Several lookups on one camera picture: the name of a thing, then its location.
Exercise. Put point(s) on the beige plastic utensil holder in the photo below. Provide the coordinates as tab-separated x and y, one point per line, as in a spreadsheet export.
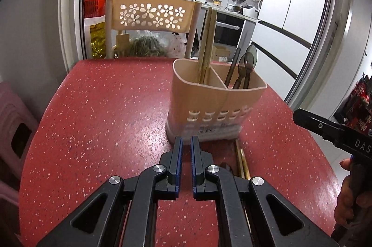
203	101

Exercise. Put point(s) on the white patterned bag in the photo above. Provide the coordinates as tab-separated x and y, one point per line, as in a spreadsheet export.
178	45

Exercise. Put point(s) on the white rice cooker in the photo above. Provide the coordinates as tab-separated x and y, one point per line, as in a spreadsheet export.
250	11

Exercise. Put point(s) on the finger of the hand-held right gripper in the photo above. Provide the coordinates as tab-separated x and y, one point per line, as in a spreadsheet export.
316	125

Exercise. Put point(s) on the yellow foil bag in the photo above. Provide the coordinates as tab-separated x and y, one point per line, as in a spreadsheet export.
98	40

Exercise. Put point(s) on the small cardboard box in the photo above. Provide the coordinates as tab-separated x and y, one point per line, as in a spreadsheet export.
122	43

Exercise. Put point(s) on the beige flower-cutout chair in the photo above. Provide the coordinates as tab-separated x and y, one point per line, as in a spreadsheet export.
151	13

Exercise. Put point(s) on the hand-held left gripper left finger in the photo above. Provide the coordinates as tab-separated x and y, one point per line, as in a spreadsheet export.
179	159

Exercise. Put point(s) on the red black snack bags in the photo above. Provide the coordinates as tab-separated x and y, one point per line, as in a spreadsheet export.
360	107

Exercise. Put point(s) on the plastic bag of greens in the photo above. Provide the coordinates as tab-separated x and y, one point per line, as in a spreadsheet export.
145	45

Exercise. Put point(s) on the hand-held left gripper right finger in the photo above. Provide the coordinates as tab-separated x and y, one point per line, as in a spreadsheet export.
194	165

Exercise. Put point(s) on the open cardboard box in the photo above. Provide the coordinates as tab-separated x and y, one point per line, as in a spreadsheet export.
222	53

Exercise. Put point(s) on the person's right hand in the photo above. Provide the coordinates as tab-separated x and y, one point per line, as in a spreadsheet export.
344	203

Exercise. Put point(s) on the pink plastic stool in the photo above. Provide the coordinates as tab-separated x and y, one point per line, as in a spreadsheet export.
14	107
5	194

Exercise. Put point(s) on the red plastic basket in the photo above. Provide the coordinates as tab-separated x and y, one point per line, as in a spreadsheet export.
94	7

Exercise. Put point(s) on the white refrigerator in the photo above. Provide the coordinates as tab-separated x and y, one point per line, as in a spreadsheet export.
290	2

